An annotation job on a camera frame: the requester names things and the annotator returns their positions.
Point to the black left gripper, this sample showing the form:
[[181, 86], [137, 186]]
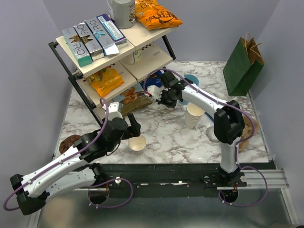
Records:
[[133, 131]]

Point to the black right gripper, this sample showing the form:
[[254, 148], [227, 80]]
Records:
[[172, 105]]

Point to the white paper cup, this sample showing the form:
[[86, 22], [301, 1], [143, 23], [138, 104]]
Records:
[[137, 144]]

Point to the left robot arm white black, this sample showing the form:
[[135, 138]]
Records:
[[74, 168]]

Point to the blue snack bag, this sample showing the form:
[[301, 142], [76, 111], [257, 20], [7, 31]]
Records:
[[154, 80]]

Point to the stack of white paper cups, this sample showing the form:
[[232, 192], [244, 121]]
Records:
[[193, 115]]

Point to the brown snack bag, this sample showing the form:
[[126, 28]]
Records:
[[133, 99]]

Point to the light blue cup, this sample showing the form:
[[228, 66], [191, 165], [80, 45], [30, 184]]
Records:
[[195, 81]]

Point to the silver glitter pouch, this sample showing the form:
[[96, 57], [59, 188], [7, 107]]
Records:
[[211, 135]]

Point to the yellow snack bag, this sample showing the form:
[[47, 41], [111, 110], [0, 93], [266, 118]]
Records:
[[105, 81]]

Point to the purple white box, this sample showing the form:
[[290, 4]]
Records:
[[117, 36]]

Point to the blue RO box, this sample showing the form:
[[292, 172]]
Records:
[[101, 35]]

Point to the orange chips bag top shelf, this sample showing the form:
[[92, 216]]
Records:
[[155, 16]]

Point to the brown RO box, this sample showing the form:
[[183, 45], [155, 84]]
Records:
[[94, 48]]

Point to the green paper bag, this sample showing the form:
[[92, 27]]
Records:
[[243, 67]]

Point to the teal RO box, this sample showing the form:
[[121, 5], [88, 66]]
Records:
[[77, 47]]

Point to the grey canister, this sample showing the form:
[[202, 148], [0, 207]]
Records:
[[122, 12]]

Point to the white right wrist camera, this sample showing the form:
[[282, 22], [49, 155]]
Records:
[[154, 91]]

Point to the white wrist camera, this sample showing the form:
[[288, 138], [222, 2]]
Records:
[[115, 110], [154, 91]]

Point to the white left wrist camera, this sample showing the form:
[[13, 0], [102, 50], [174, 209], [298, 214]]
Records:
[[115, 110]]

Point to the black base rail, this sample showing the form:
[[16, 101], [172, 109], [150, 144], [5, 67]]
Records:
[[166, 180]]

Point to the black frame beige shelf rack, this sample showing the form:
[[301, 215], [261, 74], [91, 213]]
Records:
[[156, 53]]

